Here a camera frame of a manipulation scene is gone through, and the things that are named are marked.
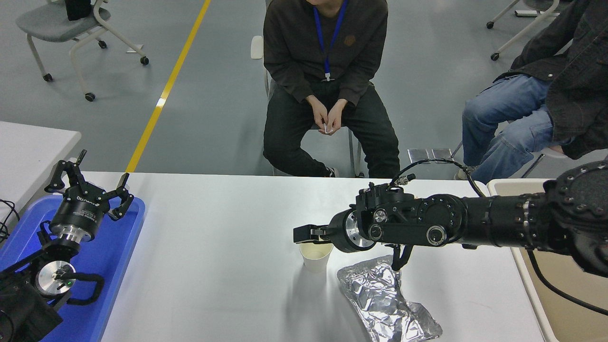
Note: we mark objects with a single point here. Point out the small white card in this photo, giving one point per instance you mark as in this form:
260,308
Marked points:
327,128

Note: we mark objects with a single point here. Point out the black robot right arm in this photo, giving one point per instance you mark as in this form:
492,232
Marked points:
498,221

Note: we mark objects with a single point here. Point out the seated person in jeans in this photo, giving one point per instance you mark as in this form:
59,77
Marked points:
579,71

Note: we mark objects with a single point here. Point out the white side table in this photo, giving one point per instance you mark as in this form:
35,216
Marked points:
28,152

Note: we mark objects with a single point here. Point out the black bag on chair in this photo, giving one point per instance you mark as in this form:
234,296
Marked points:
78,9

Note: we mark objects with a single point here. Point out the blue plastic tray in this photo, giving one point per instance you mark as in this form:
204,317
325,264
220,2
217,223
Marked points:
114,256

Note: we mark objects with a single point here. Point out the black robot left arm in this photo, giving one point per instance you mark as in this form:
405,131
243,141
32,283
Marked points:
23,308

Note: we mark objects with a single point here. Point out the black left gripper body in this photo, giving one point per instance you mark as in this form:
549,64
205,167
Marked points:
78,209

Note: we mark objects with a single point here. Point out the person's left hand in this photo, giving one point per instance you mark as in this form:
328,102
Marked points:
336,116

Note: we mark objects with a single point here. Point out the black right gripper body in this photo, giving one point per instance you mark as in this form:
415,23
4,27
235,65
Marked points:
337,232

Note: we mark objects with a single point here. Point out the white-seated chair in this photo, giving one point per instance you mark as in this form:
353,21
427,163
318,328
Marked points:
556,155

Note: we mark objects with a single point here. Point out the person's right hand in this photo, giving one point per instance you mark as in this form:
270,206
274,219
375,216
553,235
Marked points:
319,113

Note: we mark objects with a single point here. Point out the white paper cup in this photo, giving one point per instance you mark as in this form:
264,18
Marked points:
316,261

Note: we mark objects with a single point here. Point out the metal floor socket plate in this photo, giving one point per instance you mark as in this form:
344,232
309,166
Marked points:
441,153
418,154

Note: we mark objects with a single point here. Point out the silver foil tray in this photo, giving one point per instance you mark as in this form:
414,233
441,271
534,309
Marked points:
380,299

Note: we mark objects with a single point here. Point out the grey wheeled office chair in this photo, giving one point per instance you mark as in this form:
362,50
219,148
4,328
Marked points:
51,21

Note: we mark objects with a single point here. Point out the large pale beige bin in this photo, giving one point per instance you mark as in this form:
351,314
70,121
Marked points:
560,320

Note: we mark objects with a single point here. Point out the white-armed chair under person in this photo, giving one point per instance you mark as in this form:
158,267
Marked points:
257,47

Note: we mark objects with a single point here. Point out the white-legged wheeled chair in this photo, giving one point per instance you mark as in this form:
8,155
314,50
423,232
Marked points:
495,56

